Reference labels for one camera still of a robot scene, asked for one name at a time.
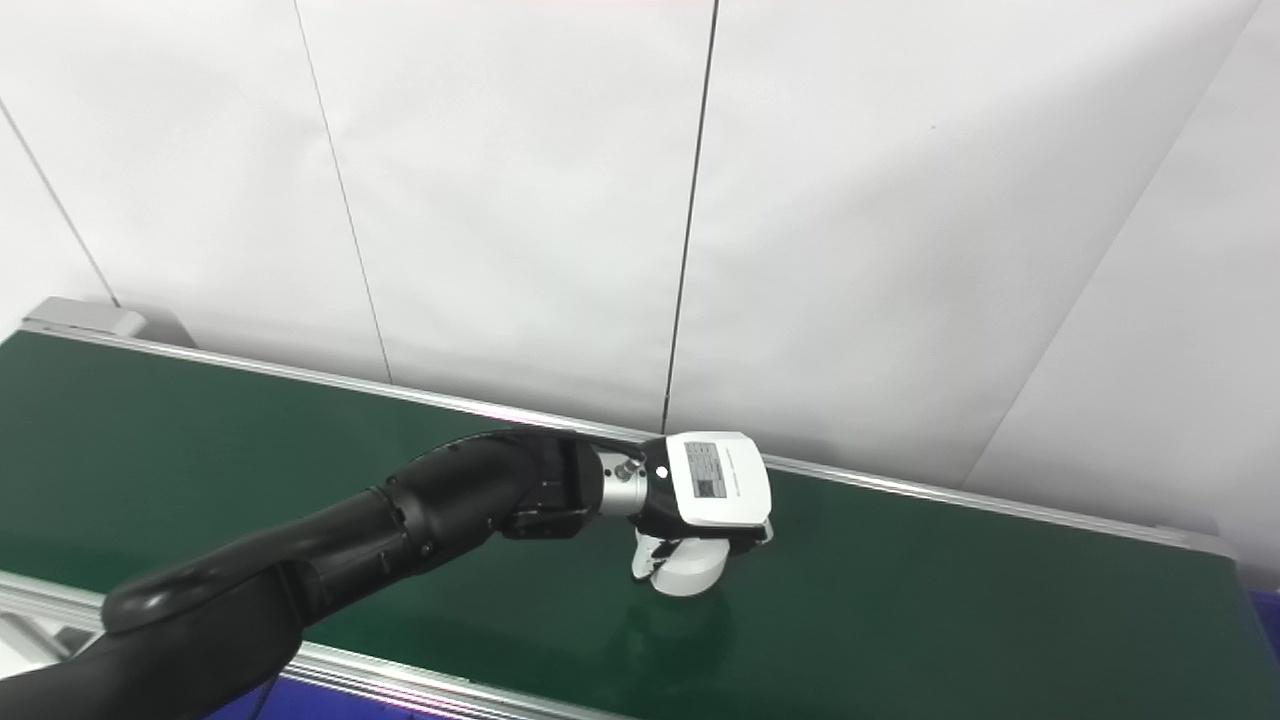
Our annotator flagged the white and black left hand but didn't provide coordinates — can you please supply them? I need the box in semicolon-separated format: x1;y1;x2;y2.
630;431;774;581

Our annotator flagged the white cylindrical plastic part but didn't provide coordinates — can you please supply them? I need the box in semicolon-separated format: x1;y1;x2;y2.
650;538;731;598

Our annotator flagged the blue plastic bin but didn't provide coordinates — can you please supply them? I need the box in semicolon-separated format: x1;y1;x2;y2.
205;675;411;720
1245;590;1280;663

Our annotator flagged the grey conveyor motor box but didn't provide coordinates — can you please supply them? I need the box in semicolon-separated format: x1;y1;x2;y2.
22;297;151;341

